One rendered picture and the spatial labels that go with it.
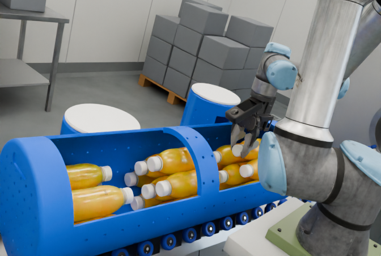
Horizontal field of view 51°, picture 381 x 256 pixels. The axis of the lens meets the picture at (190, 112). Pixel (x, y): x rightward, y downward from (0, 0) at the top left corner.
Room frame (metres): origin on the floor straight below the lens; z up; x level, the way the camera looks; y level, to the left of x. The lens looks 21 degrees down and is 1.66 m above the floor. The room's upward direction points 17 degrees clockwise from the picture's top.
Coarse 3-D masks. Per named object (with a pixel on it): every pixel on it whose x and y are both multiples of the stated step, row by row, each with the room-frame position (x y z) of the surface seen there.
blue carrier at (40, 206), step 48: (48, 144) 0.72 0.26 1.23; (96, 144) 0.93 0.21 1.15; (144, 144) 1.05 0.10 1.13; (192, 144) 0.94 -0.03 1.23; (0, 192) 0.74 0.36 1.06; (48, 192) 0.62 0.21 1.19; (240, 192) 0.97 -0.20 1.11; (48, 240) 0.59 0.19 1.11; (96, 240) 0.66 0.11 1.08; (144, 240) 0.79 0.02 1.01
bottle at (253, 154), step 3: (261, 138) 1.26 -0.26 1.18; (243, 141) 1.19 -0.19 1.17; (240, 144) 1.17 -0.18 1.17; (243, 144) 1.17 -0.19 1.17; (258, 147) 1.18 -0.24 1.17; (252, 150) 1.16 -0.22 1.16; (255, 150) 1.17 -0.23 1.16; (258, 150) 1.18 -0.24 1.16; (249, 153) 1.16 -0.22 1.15; (252, 153) 1.16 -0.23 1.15; (255, 153) 1.17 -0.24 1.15; (258, 153) 1.18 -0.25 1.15; (246, 156) 1.16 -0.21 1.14; (249, 156) 1.16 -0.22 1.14; (252, 156) 1.17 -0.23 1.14; (255, 156) 1.17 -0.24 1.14; (246, 159) 1.17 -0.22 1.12; (249, 159) 1.17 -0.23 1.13; (252, 159) 1.18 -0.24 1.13
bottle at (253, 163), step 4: (252, 160) 1.16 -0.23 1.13; (256, 160) 1.15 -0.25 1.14; (248, 164) 1.13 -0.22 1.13; (252, 164) 1.14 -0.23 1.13; (256, 164) 1.14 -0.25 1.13; (252, 168) 1.12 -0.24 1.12; (256, 168) 1.13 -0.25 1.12; (252, 172) 1.12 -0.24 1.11; (256, 172) 1.12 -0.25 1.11; (252, 176) 1.12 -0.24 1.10; (256, 176) 1.12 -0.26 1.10
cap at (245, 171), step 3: (243, 165) 1.12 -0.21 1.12; (246, 165) 1.12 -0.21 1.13; (240, 168) 1.12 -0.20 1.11; (243, 168) 1.12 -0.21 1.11; (246, 168) 1.11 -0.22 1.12; (249, 168) 1.11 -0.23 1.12; (240, 171) 1.12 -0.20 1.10; (243, 171) 1.11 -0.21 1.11; (246, 171) 1.11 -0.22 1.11; (249, 171) 1.11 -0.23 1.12; (240, 174) 1.12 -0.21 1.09; (243, 174) 1.11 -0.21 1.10; (246, 174) 1.10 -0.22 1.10; (249, 174) 1.11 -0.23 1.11
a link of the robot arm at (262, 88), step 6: (258, 84) 1.14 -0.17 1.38; (264, 84) 1.13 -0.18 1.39; (270, 84) 1.20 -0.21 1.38; (252, 90) 1.17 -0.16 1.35; (258, 90) 1.14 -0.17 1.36; (264, 90) 1.13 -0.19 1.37; (270, 90) 1.14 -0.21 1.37; (276, 90) 1.15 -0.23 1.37; (264, 96) 1.14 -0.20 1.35; (270, 96) 1.14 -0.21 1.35
